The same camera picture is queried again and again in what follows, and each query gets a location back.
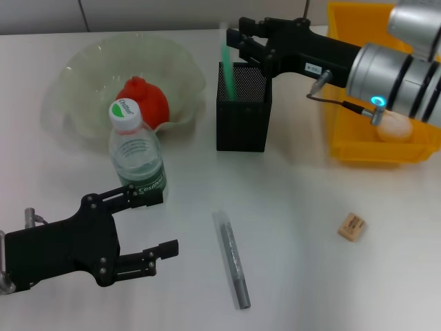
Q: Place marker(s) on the clear green-label water bottle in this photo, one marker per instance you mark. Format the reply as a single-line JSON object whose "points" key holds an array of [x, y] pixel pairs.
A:
{"points": [[138, 155]]}

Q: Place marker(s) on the orange toy fruit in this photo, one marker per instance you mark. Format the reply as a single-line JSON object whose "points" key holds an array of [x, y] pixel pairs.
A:
{"points": [[155, 103]]}

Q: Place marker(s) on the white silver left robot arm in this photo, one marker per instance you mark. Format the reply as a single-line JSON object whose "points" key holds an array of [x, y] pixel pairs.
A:
{"points": [[5, 282]]}

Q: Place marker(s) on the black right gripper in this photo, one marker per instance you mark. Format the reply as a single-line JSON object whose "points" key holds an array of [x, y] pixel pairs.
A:
{"points": [[310, 51]]}

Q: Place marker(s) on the green glass fruit plate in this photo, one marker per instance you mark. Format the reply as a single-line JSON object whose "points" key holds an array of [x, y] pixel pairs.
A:
{"points": [[89, 69]]}

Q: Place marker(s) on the yellow plastic bin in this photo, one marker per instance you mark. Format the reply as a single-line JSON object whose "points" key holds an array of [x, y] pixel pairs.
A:
{"points": [[365, 151]]}

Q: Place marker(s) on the white paper ball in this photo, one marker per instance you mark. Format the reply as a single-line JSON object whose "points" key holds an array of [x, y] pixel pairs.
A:
{"points": [[394, 129]]}

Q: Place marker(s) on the black mesh pen holder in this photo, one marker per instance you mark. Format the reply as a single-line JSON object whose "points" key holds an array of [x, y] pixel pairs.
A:
{"points": [[241, 127]]}

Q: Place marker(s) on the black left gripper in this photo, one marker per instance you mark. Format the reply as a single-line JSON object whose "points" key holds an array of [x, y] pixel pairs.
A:
{"points": [[62, 248]]}

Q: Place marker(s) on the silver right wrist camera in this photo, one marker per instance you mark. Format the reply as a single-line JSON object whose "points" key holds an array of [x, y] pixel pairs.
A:
{"points": [[413, 24]]}

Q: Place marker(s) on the mint green utility knife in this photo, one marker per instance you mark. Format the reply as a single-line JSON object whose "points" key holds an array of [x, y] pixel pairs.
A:
{"points": [[228, 69]]}

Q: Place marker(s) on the grey marker pen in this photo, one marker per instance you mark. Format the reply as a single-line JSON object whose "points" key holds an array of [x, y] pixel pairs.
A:
{"points": [[232, 255]]}

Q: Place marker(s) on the small beige eraser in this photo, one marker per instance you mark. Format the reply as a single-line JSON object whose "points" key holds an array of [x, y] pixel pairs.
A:
{"points": [[352, 227]]}

